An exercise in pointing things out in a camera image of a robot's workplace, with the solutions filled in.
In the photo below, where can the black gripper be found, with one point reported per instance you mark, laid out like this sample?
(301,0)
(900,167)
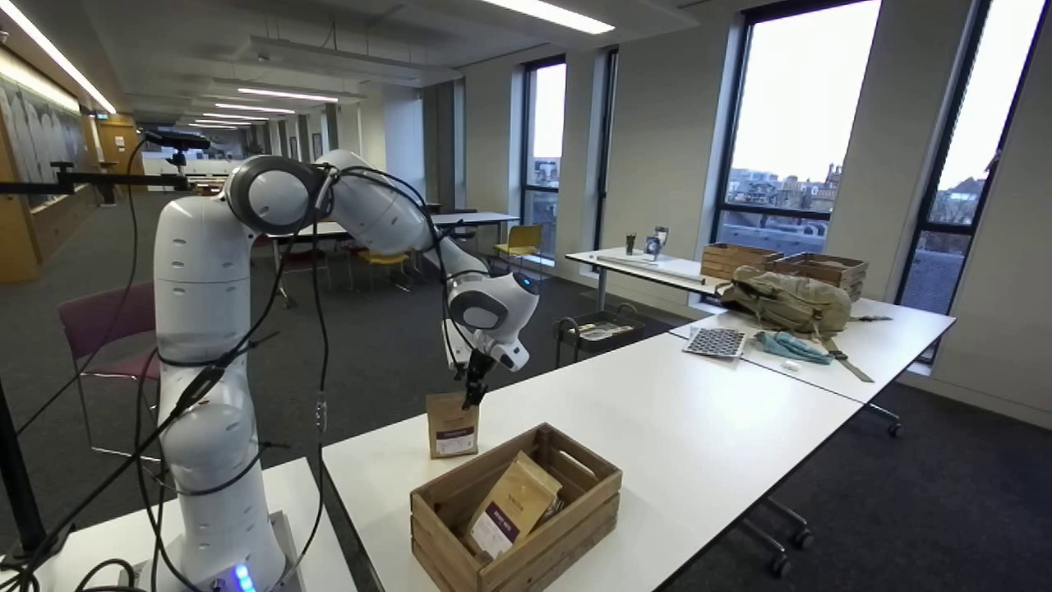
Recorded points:
(479,365)

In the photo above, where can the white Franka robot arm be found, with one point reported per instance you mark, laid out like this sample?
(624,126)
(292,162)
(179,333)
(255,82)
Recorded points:
(203,329)

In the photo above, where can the white robot base table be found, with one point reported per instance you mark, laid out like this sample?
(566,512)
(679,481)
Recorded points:
(101,555)

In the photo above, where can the light wooden box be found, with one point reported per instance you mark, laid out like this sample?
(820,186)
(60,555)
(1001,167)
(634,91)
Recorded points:
(737,260)

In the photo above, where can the black office chair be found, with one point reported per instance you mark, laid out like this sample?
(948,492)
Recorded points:
(593,333)

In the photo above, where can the yellow chair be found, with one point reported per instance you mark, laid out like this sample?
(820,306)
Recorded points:
(520,242)
(386,266)

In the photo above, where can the wooden slatted crate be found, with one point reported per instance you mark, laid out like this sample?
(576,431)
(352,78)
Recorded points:
(547,549)

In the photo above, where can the white side table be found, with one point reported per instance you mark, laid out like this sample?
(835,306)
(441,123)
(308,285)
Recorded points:
(647,267)

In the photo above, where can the dark cup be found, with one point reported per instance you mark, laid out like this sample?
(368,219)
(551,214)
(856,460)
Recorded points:
(634,246)

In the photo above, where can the glass jar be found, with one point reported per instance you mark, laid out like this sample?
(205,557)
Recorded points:
(655,246)

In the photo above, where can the checkered flat mat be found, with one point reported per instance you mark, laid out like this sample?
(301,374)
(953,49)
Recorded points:
(716,342)

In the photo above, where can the teal cloth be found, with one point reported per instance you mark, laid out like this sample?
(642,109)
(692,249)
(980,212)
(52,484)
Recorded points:
(791,350)

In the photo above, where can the ceiling light strip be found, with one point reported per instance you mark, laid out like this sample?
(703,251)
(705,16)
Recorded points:
(547,16)
(289,97)

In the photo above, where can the dark wooden crate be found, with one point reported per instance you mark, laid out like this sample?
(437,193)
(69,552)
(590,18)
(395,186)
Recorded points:
(827,272)

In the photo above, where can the purple seat chair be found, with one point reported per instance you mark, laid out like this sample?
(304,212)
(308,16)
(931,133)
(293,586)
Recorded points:
(111,329)

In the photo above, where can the large window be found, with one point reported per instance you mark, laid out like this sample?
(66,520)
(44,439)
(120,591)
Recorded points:
(793,120)

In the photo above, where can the black tripod stand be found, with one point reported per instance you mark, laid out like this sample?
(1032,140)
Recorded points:
(21,481)

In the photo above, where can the narrow window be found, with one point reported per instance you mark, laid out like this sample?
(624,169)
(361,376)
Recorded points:
(974,167)

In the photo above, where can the black camera on boom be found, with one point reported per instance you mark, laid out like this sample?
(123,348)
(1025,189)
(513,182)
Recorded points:
(176,140)

